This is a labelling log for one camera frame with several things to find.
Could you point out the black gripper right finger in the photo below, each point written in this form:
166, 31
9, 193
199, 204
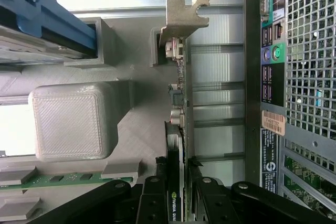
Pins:
210, 203

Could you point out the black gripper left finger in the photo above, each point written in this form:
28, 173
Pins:
152, 203

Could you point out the green motherboard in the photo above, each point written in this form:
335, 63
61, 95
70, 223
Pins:
307, 178

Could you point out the grey open PC case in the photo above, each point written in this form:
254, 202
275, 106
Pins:
302, 141

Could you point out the grey printed parts rack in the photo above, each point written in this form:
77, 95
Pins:
71, 119

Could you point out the green RAM stick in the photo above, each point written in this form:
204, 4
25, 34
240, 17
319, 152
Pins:
65, 179

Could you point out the hard disk in blue caddy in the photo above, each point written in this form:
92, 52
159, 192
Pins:
52, 19

